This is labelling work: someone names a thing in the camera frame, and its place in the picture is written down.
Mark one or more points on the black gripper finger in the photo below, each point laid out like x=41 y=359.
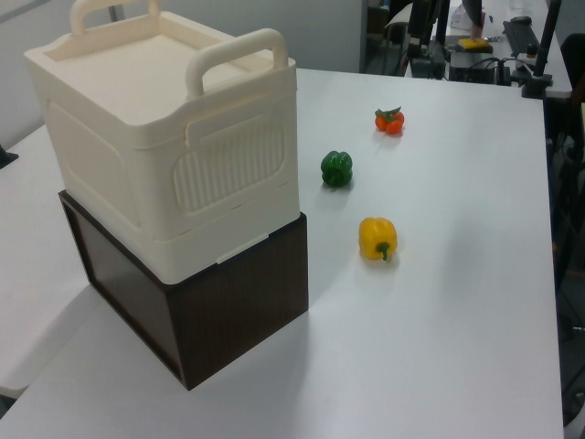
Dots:
x=437 y=73
x=417 y=73

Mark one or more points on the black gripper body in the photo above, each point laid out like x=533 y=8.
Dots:
x=427 y=55

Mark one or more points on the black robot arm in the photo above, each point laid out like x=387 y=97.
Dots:
x=418 y=18

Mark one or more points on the cream plastic storage cabinet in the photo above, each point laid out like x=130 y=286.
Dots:
x=151 y=137

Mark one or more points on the black electronics box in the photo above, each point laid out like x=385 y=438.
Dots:
x=477 y=68

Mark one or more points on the white chair back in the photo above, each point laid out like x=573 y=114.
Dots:
x=396 y=25

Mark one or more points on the yellow block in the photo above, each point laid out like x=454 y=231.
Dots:
x=473 y=44

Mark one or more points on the white tissue box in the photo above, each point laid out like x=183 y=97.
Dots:
x=459 y=18

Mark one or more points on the orange tangerine cluster with leaves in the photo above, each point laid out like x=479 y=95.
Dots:
x=390 y=121

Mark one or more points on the black keyboard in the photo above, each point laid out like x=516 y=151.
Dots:
x=518 y=39

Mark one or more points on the black computer mouse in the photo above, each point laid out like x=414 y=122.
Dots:
x=521 y=19

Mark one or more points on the green bell pepper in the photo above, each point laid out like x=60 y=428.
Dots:
x=337 y=168

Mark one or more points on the black office chair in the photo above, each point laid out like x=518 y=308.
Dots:
x=573 y=68

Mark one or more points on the yellow bell pepper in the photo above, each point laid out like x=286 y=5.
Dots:
x=377 y=238

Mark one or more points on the dark brown wooden drawer box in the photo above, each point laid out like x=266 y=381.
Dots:
x=237 y=297

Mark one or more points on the black camera stand pole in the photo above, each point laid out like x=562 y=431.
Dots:
x=544 y=50

